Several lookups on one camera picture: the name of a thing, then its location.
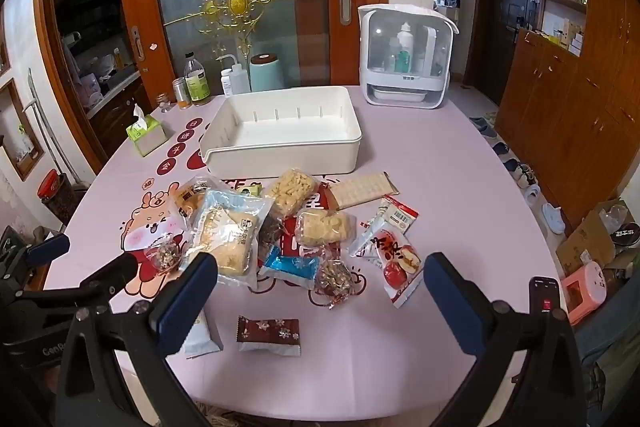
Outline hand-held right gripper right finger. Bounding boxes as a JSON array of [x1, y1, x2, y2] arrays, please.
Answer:
[[422, 252, 586, 427]]

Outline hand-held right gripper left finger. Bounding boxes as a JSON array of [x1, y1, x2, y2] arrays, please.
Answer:
[[54, 251, 221, 427]]

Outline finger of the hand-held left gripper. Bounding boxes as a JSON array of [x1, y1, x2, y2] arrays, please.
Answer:
[[22, 253, 138, 308], [25, 234, 71, 267]]

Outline clear blue bread packet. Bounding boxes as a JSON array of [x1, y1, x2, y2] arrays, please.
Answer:
[[182, 189, 273, 280]]

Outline brown cookie clear packet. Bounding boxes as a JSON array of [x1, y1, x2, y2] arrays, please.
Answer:
[[170, 177, 221, 228]]

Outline blue foil snack packet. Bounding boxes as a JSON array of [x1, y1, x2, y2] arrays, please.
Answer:
[[257, 244, 321, 290]]

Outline beige cracker packet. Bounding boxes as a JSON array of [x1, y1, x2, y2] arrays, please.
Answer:
[[325, 171, 402, 211]]

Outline pale rice cake packet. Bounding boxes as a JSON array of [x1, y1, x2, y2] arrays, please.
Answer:
[[294, 209, 357, 253]]

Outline white plastic storage bin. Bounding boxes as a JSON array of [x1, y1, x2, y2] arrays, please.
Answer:
[[200, 86, 363, 180]]

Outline white green snack packet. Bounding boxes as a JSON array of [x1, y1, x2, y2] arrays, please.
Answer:
[[182, 309, 224, 359]]

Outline clear nut candy packet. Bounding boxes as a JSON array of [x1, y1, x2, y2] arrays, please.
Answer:
[[312, 257, 358, 310], [144, 239, 182, 277]]

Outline red lid jar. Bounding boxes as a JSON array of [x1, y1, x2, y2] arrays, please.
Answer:
[[37, 169, 76, 225]]

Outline apple print snack packet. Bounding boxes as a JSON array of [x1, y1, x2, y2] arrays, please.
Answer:
[[367, 229, 426, 309]]

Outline brown floral snack packet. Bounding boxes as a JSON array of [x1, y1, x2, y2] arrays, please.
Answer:
[[236, 315, 303, 357]]

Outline black device red label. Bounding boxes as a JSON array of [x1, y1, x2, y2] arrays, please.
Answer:
[[529, 276, 561, 313]]

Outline dark snack clear packet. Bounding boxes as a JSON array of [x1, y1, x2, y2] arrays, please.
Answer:
[[257, 214, 286, 253]]

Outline slim white snack packet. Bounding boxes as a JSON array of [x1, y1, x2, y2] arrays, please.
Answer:
[[347, 209, 388, 258]]

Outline light blue slipper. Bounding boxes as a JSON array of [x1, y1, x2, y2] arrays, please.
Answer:
[[541, 203, 566, 235]]

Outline pink plastic box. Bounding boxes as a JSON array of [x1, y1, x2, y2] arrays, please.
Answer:
[[560, 261, 608, 325]]

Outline green tissue box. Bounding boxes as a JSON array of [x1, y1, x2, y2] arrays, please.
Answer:
[[125, 103, 167, 156]]

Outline cardboard box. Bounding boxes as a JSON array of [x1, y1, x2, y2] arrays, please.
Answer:
[[555, 199, 640, 278]]

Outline puffed rice snack packet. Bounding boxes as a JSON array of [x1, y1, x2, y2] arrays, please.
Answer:
[[262, 168, 321, 220]]

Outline white dark sneakers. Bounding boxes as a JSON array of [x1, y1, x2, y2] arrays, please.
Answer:
[[502, 159, 536, 185]]

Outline olive green bag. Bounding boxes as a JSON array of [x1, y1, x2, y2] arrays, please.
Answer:
[[575, 302, 640, 427]]

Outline grey slipper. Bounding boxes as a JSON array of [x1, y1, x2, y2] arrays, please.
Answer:
[[469, 116, 499, 139]]

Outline metal lid jar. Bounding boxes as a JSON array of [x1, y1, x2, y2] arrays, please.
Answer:
[[172, 78, 192, 108]]

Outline white cosmetics organiser case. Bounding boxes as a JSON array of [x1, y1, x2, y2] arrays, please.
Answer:
[[357, 4, 460, 110]]

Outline clear bottle green label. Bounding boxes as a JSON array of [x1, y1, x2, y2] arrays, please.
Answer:
[[183, 52, 212, 106]]

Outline wooden cabinet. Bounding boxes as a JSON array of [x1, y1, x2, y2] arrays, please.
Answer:
[[495, 0, 640, 248]]

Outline teal canister brown lid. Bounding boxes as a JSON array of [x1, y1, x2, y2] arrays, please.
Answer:
[[248, 53, 286, 92]]

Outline white bottle teal label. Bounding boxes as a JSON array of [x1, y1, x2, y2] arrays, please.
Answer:
[[395, 23, 415, 74]]

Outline dark wooden door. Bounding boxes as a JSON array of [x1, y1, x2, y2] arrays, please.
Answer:
[[475, 0, 528, 105]]

